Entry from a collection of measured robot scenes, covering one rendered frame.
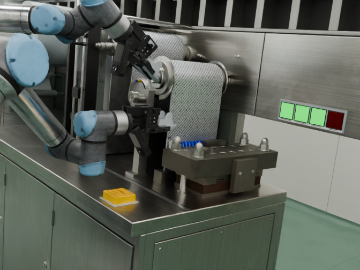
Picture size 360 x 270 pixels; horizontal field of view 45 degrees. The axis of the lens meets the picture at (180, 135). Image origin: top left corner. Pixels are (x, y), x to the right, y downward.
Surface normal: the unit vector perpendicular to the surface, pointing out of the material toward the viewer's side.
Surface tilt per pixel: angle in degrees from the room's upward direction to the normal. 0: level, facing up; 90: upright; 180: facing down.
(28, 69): 84
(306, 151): 90
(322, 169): 90
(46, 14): 90
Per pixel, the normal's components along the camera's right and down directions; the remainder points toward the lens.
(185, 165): -0.76, 0.04
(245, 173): 0.64, 0.21
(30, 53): 0.87, 0.08
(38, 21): -0.20, 0.16
